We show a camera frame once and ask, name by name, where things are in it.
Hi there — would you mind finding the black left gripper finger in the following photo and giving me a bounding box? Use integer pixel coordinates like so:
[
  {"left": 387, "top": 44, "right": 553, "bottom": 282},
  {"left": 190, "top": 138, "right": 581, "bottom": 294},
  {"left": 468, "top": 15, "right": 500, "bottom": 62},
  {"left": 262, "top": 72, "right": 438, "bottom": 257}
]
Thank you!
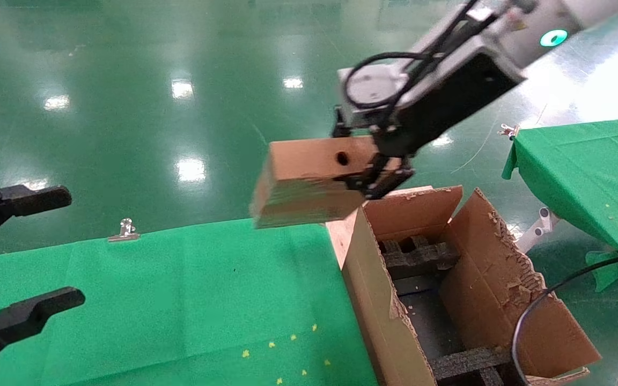
[
  {"left": 0, "top": 287, "right": 85, "bottom": 374},
  {"left": 0, "top": 185, "right": 72, "bottom": 253}
]

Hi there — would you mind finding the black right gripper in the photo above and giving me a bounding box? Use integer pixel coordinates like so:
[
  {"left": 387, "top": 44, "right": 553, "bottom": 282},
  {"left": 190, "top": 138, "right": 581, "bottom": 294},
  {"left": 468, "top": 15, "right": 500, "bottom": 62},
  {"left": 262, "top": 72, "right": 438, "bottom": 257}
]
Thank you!
[{"left": 332, "top": 50, "right": 525, "bottom": 200}]

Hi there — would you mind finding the small cardboard box with hole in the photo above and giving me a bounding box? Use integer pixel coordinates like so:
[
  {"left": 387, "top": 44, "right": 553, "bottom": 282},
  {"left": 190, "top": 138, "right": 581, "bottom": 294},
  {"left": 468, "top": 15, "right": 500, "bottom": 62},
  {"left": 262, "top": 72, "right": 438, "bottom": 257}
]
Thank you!
[{"left": 250, "top": 135, "right": 403, "bottom": 229}]

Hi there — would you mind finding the open brown torn carton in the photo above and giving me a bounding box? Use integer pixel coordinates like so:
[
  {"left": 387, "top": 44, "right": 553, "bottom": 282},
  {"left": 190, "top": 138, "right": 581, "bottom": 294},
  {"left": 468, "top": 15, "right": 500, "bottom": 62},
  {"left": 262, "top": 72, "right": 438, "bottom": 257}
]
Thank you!
[{"left": 326, "top": 185, "right": 602, "bottom": 386}]

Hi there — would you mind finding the black foam insert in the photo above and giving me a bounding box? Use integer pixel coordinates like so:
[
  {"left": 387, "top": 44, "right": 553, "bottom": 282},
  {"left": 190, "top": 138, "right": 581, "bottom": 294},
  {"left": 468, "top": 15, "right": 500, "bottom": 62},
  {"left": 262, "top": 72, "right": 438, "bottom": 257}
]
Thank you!
[{"left": 376, "top": 235, "right": 527, "bottom": 386}]

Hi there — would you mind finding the green tablecloth with yellow specks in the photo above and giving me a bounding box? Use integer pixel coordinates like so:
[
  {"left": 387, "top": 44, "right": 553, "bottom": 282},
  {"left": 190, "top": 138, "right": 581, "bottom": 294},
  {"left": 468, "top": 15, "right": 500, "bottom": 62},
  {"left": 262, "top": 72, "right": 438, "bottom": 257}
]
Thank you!
[{"left": 0, "top": 217, "right": 379, "bottom": 386}]

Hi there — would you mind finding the white metal table leg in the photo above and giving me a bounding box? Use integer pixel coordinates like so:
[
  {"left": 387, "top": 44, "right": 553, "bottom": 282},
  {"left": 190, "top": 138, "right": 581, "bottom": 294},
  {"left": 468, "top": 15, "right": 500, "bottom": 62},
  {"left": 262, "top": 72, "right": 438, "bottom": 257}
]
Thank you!
[{"left": 516, "top": 206, "right": 561, "bottom": 255}]

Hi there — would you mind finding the green tablecloth on neighbour table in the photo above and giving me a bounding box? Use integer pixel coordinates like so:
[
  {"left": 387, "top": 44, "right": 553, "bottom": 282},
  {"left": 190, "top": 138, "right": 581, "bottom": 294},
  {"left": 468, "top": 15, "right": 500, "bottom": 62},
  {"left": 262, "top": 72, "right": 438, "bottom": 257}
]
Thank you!
[{"left": 502, "top": 115, "right": 618, "bottom": 293}]

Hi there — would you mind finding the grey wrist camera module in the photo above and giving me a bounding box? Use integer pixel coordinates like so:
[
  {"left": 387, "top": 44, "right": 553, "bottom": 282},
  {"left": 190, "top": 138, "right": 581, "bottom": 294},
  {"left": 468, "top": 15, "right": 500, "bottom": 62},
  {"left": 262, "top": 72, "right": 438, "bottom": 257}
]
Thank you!
[{"left": 337, "top": 38, "right": 495, "bottom": 129}]

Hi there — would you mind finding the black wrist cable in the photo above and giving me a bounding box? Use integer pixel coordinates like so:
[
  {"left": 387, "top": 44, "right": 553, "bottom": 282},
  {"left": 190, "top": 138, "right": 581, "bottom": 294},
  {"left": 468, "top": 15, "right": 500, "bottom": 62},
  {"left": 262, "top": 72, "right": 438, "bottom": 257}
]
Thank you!
[{"left": 344, "top": 0, "right": 481, "bottom": 110}]

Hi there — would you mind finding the long black cable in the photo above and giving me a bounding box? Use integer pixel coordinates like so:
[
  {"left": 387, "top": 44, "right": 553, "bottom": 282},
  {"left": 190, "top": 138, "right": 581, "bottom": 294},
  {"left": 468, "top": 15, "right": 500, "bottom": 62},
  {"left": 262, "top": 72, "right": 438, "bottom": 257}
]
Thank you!
[{"left": 510, "top": 247, "right": 618, "bottom": 386}]

